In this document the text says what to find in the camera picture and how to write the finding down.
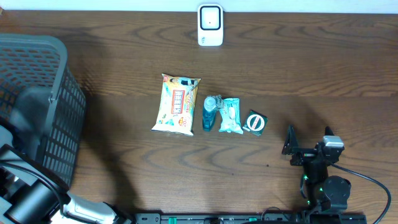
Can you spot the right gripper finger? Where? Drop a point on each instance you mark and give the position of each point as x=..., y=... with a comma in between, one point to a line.
x=328, y=131
x=291, y=145

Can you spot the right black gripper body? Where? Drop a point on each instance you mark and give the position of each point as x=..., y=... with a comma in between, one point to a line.
x=304, y=155

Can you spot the dark green round-logo box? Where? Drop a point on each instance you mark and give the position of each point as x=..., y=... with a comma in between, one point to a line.
x=255, y=123

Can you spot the pale green small packet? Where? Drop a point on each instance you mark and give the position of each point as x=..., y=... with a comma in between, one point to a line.
x=230, y=115

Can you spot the teal spray bottle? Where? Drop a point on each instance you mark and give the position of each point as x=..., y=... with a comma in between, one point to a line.
x=212, y=104

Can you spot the yellow wet wipes pack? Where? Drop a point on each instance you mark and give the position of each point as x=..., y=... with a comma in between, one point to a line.
x=177, y=105

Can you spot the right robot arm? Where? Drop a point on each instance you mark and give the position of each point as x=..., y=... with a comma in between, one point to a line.
x=326, y=195

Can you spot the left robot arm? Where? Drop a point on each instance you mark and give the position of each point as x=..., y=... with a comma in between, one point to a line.
x=46, y=194

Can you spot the white barcode scanner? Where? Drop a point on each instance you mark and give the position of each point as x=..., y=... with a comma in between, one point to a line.
x=210, y=25

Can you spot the grey plastic shopping basket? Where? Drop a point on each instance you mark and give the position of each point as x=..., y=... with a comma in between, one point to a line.
x=43, y=100

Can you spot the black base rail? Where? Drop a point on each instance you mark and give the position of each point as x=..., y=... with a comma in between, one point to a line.
x=268, y=217

